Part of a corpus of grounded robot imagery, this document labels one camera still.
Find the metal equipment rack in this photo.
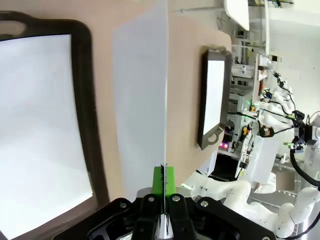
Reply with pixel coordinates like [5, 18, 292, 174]
[226, 62, 260, 156]

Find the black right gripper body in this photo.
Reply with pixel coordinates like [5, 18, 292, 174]
[294, 111, 308, 151]

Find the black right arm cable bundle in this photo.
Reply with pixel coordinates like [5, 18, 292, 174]
[289, 147, 320, 188]

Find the white A4 sheet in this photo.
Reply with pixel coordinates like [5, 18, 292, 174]
[202, 59, 226, 136]
[0, 34, 94, 240]
[111, 0, 169, 218]

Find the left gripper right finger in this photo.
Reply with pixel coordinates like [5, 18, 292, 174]
[164, 164, 277, 240]

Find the white side table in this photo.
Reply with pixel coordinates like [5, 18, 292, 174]
[224, 0, 251, 31]

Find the brown plastic serving tray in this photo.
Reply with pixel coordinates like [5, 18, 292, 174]
[0, 11, 111, 240]
[196, 45, 233, 151]

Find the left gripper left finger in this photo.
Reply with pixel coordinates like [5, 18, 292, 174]
[86, 166, 166, 240]

